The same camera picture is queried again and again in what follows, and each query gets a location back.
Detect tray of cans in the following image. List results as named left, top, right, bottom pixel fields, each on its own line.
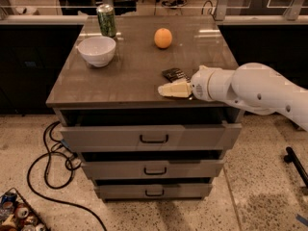
left=0, top=188, right=51, bottom=231

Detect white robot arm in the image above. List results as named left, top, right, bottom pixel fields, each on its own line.
left=158, top=63, right=308, bottom=131

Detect top grey drawer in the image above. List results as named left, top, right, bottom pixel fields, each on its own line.
left=61, top=122, right=242, bottom=152

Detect person's feet in shoes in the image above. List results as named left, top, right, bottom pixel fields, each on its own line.
left=162, top=0, right=187, bottom=9

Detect white bowl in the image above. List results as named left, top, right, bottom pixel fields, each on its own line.
left=77, top=36, right=116, bottom=67

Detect black floor cable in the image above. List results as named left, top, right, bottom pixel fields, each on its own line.
left=26, top=120, right=108, bottom=231

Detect grey drawer cabinet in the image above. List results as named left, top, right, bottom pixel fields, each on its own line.
left=46, top=15, right=243, bottom=187

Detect bottom grey drawer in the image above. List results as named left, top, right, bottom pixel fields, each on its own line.
left=94, top=183, right=213, bottom=200

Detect grey drawer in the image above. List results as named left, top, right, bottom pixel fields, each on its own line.
left=82, top=160, right=224, bottom=180
left=94, top=183, right=213, bottom=200
left=61, top=122, right=242, bottom=152

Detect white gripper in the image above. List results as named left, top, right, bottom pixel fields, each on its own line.
left=158, top=65, right=218, bottom=102

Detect green drink can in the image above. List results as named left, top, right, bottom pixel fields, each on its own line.
left=96, top=4, right=116, bottom=38

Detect black floor bar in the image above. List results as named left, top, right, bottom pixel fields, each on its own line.
left=284, top=146, right=308, bottom=188

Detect middle grey drawer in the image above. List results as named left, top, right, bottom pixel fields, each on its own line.
left=82, top=160, right=224, bottom=180

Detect orange fruit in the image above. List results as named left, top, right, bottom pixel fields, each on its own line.
left=154, top=28, right=172, bottom=49

